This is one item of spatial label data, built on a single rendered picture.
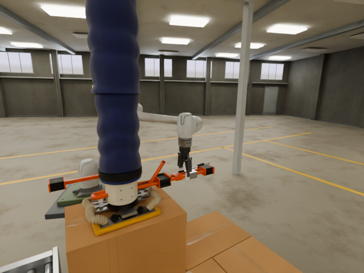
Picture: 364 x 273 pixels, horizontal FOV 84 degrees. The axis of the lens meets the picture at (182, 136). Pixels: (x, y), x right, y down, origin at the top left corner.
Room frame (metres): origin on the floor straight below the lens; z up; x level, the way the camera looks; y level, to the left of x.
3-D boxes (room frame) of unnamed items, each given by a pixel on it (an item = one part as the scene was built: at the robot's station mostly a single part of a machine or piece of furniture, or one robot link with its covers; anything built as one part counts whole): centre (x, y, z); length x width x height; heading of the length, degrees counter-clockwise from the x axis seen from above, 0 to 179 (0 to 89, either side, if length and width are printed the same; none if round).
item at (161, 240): (1.05, 0.33, 0.74); 0.60 x 0.40 x 0.40; 120
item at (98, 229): (0.96, 0.28, 0.97); 0.34 x 0.10 x 0.05; 123
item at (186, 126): (1.28, -0.03, 1.41); 0.13 x 0.11 x 0.16; 155
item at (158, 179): (1.17, 0.12, 1.08); 0.10 x 0.08 x 0.06; 33
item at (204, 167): (1.36, -0.18, 1.07); 0.08 x 0.07 x 0.05; 123
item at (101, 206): (1.04, 0.33, 1.01); 0.34 x 0.25 x 0.06; 123
